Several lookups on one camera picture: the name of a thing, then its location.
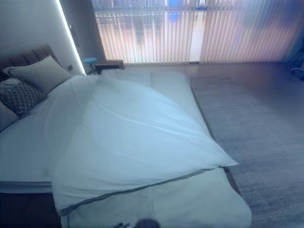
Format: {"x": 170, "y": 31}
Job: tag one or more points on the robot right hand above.
{"x": 145, "y": 224}

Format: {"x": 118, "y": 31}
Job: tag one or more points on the white bed sheet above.
{"x": 21, "y": 152}

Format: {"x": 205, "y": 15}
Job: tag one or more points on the white duvet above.
{"x": 123, "y": 133}

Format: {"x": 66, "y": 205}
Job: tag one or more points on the grey carpet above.
{"x": 256, "y": 147}

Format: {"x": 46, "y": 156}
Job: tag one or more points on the dark wooden nightstand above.
{"x": 109, "y": 64}

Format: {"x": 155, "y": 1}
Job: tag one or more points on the blue round stool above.
{"x": 90, "y": 61}

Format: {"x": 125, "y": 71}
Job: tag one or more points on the white pillow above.
{"x": 7, "y": 117}

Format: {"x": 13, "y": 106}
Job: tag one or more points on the grey diamond-patterned cushion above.
{"x": 20, "y": 96}

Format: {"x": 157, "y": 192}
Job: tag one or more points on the plain grey pillow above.
{"x": 40, "y": 72}

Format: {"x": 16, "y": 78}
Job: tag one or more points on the beige vertical blinds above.
{"x": 190, "y": 31}

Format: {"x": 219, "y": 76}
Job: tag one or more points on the white LED light strip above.
{"x": 71, "y": 35}

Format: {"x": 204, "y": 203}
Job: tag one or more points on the brown padded headboard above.
{"x": 26, "y": 55}

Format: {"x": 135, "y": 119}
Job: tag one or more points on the dark chair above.
{"x": 295, "y": 64}

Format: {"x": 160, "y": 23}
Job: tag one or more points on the brown upholstered bed frame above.
{"x": 21, "y": 206}

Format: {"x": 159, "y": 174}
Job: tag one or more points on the wall switch plate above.
{"x": 70, "y": 67}

